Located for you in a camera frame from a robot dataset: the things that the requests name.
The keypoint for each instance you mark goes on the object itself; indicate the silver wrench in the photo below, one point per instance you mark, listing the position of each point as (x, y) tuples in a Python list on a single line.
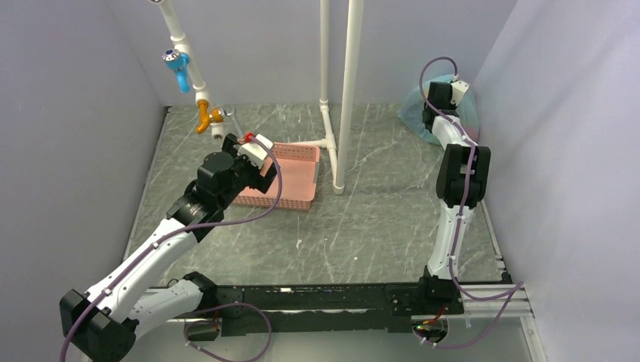
[(231, 115)]

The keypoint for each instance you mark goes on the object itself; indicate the pink plastic basket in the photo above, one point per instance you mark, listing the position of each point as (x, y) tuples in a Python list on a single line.
[(299, 166)]

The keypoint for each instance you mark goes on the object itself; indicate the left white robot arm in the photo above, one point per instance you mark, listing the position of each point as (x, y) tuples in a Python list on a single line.
[(104, 321)]

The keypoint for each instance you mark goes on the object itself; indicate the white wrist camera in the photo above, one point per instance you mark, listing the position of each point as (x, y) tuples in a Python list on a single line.
[(256, 148), (459, 88)]

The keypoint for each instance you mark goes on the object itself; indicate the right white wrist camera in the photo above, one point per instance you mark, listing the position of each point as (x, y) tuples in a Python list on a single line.
[(459, 88)]

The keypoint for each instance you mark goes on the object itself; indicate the orange plastic faucet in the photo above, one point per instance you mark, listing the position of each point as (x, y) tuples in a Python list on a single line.
[(206, 118)]

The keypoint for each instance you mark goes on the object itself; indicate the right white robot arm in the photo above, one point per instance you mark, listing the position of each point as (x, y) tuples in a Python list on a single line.
[(461, 184)]

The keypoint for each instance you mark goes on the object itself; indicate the blue plastic faucet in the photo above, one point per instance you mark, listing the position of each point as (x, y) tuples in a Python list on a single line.
[(178, 62)]

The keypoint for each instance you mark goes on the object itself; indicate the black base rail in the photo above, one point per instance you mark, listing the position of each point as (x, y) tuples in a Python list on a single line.
[(423, 306)]

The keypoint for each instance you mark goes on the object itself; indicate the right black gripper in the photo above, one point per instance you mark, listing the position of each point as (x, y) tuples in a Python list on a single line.
[(451, 107)]

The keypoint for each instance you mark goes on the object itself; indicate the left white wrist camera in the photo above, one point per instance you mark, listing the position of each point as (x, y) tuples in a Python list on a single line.
[(256, 148)]

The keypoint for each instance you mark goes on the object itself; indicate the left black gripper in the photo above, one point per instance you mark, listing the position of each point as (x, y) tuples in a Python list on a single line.
[(258, 181)]

